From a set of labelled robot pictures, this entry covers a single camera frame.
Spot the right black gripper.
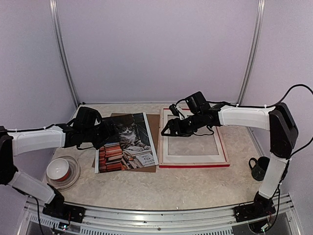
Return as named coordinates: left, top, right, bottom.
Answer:
left=161, top=112, right=204, bottom=137

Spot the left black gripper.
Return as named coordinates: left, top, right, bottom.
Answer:
left=83, top=119, right=122, bottom=150

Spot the cat photo print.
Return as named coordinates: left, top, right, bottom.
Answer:
left=94, top=112, right=159, bottom=174

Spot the white mat board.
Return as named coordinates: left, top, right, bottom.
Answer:
left=161, top=112, right=227, bottom=164

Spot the red wooden picture frame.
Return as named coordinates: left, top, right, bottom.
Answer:
left=158, top=107, right=231, bottom=169

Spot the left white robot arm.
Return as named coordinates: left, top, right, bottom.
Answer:
left=0, top=120, right=117, bottom=223

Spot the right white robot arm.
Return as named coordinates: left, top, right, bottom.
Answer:
left=161, top=102, right=298, bottom=222

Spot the white red bowl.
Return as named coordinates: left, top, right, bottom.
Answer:
left=46, top=158, right=70, bottom=182

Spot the dark green mug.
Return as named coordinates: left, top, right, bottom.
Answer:
left=248, top=156, right=270, bottom=182

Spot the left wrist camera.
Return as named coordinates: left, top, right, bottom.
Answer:
left=72, top=107, right=102, bottom=130

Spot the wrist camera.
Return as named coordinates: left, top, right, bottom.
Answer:
left=169, top=91, right=211, bottom=120
left=72, top=107, right=102, bottom=130

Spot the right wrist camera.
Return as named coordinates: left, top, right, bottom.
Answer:
left=169, top=91, right=211, bottom=120

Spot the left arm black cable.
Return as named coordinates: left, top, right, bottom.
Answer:
left=4, top=123, right=67, bottom=134

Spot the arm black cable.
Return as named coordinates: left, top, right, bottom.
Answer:
left=4, top=123, right=67, bottom=134
left=210, top=84, right=313, bottom=157

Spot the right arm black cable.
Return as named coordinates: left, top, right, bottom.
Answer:
left=210, top=84, right=313, bottom=157

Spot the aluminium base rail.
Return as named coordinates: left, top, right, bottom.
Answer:
left=17, top=193, right=303, bottom=235

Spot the left aluminium post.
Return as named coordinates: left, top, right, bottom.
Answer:
left=49, top=0, right=80, bottom=108

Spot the aluminium post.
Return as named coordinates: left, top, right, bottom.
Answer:
left=236, top=0, right=266, bottom=104
left=49, top=0, right=80, bottom=108

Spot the right aluminium post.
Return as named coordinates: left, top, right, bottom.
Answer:
left=236, top=0, right=266, bottom=104

